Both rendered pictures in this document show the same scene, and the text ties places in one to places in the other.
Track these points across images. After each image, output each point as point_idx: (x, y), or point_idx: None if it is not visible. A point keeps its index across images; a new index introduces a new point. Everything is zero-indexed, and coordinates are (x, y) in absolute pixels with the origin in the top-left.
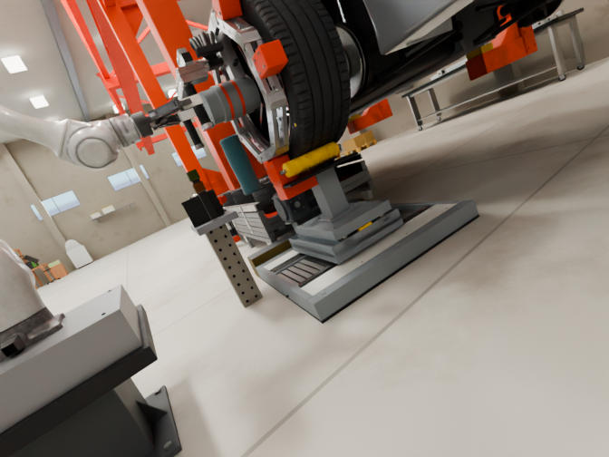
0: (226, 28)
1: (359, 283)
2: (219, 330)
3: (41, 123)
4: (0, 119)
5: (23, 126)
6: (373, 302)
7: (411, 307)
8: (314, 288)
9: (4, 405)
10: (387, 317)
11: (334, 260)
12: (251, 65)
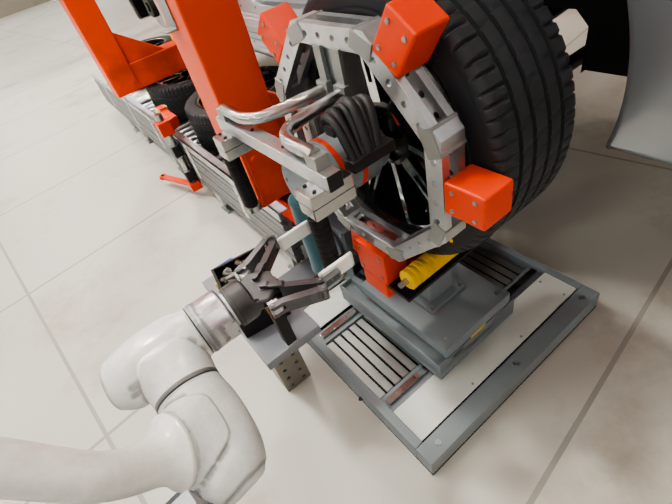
0: (395, 91)
1: (475, 424)
2: (266, 435)
3: (150, 473)
4: (72, 500)
5: (121, 495)
6: (493, 452)
7: (547, 483)
8: (418, 423)
9: None
10: (520, 492)
11: (435, 373)
12: (432, 182)
